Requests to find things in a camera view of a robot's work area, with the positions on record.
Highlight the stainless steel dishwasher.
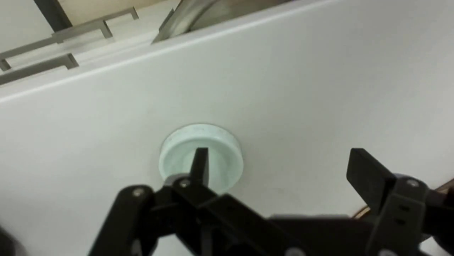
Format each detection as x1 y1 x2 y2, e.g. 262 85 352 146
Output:
189 0 295 31

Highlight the curved steel dishwasher handle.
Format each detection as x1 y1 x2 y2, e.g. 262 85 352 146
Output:
150 0 220 45

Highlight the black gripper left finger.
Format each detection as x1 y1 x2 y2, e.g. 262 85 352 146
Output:
88 146 304 256

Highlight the steel drawer handle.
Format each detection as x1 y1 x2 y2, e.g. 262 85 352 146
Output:
0 53 79 87
104 6 140 26
0 18 115 72

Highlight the white drawer cabinet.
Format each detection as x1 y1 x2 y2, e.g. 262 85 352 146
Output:
0 0 183 102

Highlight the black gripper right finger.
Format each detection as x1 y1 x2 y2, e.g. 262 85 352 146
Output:
346 146 454 256

